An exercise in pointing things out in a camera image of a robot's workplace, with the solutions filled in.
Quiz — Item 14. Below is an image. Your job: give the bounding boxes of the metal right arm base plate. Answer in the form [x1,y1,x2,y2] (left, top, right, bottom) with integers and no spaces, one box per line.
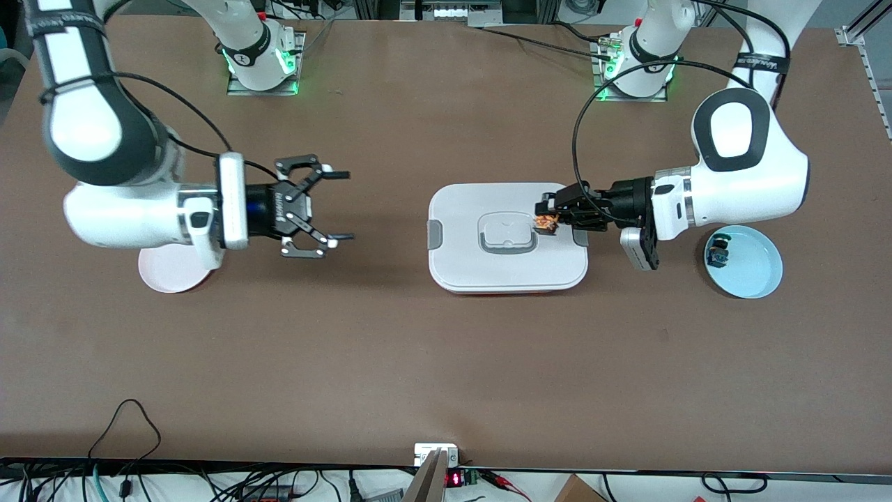
[226,31,307,97]

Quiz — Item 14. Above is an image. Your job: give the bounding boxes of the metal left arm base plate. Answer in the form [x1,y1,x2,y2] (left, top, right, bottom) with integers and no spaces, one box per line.
[591,35,669,104]

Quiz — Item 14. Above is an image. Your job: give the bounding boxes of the pink round plate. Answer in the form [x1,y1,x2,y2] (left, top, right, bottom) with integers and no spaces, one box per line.
[138,245,215,294]

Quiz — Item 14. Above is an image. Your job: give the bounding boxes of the thin black looped cable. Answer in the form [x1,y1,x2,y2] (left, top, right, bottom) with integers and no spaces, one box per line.
[87,399,162,462]

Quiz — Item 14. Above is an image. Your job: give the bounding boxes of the black cable to arm base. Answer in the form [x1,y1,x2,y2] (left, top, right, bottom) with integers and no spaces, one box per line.
[477,21,622,61]

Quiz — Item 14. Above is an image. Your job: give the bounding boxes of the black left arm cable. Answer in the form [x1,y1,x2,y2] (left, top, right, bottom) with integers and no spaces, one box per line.
[572,0,792,218]

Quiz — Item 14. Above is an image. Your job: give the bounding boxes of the brown cardboard box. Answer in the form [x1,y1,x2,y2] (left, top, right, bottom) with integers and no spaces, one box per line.
[553,474,608,502]

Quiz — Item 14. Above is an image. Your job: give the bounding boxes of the small white mounting block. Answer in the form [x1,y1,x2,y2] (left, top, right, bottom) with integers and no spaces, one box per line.
[414,443,460,467]

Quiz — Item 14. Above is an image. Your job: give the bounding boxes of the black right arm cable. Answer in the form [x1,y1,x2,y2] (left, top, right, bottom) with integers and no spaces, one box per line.
[38,70,281,183]

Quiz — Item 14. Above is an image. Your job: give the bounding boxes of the grey aluminium bar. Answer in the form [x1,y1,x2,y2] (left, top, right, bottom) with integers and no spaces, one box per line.
[402,450,449,502]

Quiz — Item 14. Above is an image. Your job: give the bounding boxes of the black oval cable loop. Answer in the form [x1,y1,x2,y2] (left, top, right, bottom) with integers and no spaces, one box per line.
[700,472,769,495]

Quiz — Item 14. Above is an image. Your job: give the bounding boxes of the light blue round plate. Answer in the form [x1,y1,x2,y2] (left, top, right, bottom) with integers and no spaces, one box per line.
[704,225,784,300]

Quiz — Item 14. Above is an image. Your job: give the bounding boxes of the silver aluminium frame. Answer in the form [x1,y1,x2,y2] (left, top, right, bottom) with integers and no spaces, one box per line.
[400,0,560,29]

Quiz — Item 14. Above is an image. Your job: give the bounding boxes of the white lunch box grey clips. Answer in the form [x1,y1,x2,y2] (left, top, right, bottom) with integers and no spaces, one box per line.
[426,183,590,295]

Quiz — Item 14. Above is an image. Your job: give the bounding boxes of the silver aluminium profile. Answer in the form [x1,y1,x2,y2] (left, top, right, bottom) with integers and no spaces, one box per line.
[835,0,892,142]

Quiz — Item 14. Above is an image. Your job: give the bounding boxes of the red clip leads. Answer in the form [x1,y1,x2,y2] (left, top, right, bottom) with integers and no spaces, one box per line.
[479,470,532,502]

